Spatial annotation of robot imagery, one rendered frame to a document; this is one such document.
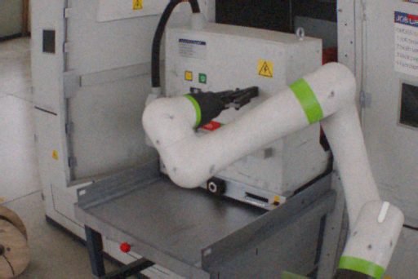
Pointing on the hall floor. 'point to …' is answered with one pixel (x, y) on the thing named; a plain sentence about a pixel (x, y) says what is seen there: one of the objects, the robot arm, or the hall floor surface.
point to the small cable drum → (12, 244)
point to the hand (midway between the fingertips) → (249, 93)
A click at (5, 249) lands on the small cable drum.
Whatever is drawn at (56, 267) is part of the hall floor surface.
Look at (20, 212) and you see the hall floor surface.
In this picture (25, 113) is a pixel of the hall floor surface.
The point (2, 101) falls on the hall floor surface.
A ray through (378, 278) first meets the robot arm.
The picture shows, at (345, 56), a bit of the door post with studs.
